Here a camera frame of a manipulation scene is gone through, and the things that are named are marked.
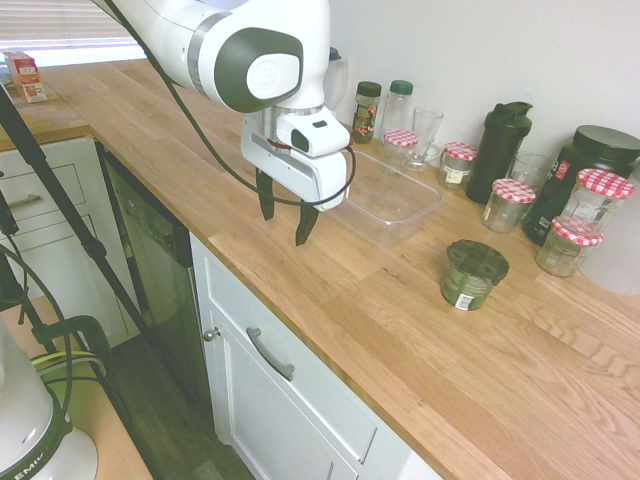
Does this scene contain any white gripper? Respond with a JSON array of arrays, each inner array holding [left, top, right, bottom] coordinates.
[[240, 114, 351, 248]]

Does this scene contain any green cereal cup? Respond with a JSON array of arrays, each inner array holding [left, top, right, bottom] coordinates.
[[439, 239, 510, 312]]

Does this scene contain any clear plastic rectangular container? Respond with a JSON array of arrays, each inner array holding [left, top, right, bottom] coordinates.
[[327, 148, 443, 251]]

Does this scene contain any spice jar with dark lid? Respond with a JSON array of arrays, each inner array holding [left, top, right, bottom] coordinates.
[[351, 80, 383, 146]]

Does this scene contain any jam jar red checkered lid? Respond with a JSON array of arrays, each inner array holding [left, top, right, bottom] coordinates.
[[437, 141, 479, 191], [481, 178, 537, 235], [382, 128, 419, 176], [556, 168, 636, 239], [534, 217, 605, 279]]

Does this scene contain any clear pitcher with teal lid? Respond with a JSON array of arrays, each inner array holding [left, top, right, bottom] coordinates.
[[327, 46, 350, 126]]

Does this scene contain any stainless steel dishwasher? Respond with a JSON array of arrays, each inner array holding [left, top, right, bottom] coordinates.
[[97, 142, 214, 411]]

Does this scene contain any clear bottle with green lid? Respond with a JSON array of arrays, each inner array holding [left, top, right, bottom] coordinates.
[[382, 79, 415, 151]]

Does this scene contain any tall clear glass mug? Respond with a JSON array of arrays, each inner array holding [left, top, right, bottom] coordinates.
[[405, 107, 445, 174]]

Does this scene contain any white cabinet with drawer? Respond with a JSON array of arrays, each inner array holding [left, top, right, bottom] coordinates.
[[189, 232, 441, 480]]

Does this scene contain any black shaker bottle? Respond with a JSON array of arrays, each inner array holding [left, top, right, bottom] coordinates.
[[465, 101, 534, 205]]

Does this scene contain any black clamp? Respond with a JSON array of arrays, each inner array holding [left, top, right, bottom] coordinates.
[[37, 313, 114, 386]]

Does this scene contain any clear glass tumbler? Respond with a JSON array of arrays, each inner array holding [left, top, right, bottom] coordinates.
[[509, 151, 553, 201]]

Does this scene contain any orange white carton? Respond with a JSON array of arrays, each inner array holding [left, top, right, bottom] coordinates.
[[2, 51, 40, 87], [13, 80, 49, 105]]

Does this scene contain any white window blind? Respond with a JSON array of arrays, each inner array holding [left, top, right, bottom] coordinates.
[[0, 0, 137, 50]]

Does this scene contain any dark Vega protein tub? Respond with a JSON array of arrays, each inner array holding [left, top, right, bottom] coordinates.
[[522, 124, 640, 247]]

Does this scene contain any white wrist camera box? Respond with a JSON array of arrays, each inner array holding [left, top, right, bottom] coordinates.
[[273, 107, 351, 158]]

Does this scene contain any silver drawer bar handle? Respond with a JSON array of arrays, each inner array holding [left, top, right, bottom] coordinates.
[[245, 327, 296, 382]]

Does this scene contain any black camera tripod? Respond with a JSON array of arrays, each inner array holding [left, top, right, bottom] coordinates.
[[0, 82, 156, 351]]

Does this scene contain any yellow green cable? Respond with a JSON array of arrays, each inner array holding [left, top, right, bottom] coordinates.
[[30, 351, 104, 386]]

